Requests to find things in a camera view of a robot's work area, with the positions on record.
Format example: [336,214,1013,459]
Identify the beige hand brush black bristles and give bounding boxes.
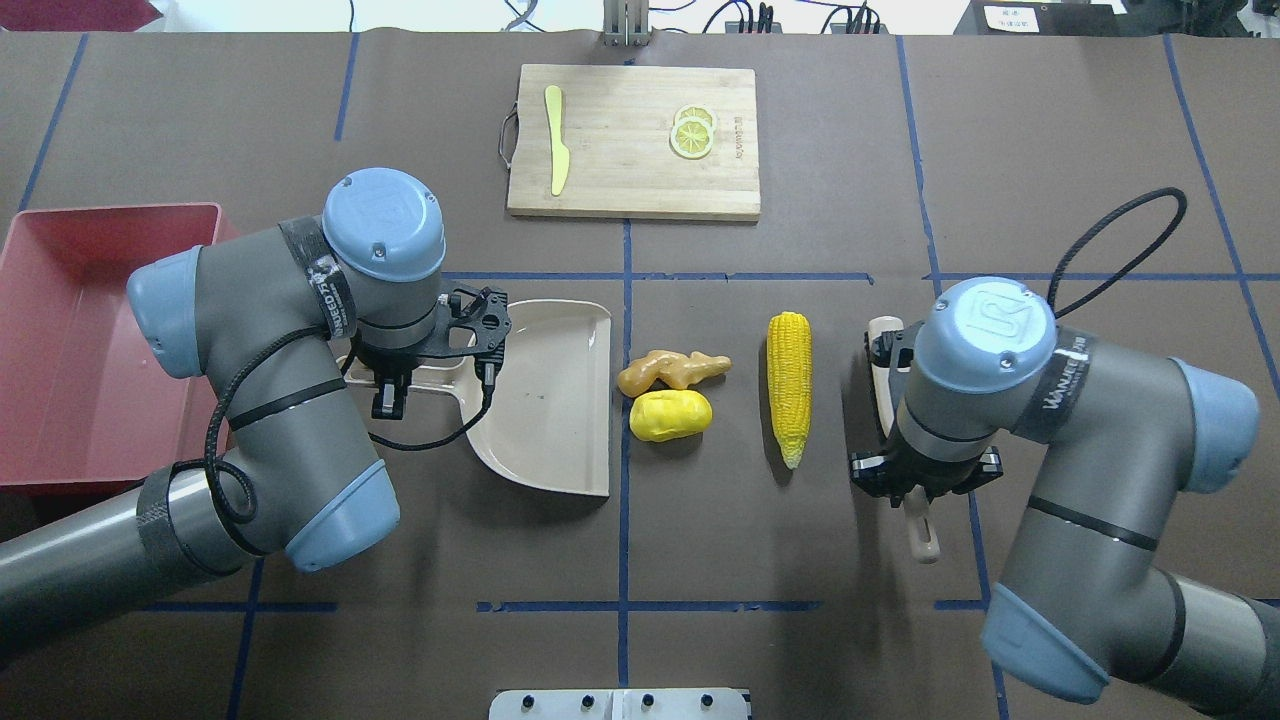
[865,316,941,564]

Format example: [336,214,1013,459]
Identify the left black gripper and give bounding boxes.
[355,284,511,420]

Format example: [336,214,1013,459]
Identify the aluminium frame post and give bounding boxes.
[602,0,652,47]

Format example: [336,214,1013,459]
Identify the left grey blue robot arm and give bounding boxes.
[1,167,511,664]

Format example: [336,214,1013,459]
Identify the yellow toy corn cob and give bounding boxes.
[765,311,813,470]

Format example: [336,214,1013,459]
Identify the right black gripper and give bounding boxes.
[850,332,1004,502]

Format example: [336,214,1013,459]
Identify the yellow lemon slice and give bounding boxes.
[669,117,716,160]

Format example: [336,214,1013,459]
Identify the yellow toy knife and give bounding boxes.
[544,85,571,197]

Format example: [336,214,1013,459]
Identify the red plastic bin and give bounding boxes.
[1,202,233,495]

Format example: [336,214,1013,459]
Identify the wooden cutting board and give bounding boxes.
[507,64,762,223]

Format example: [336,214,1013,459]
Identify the grey metal base plate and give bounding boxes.
[488,687,754,719]

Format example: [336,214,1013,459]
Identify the yellow toy potato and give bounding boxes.
[628,389,714,442]

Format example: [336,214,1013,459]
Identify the tan toy ginger root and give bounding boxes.
[616,348,733,398]

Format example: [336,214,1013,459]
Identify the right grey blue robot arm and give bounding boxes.
[850,275,1279,719]

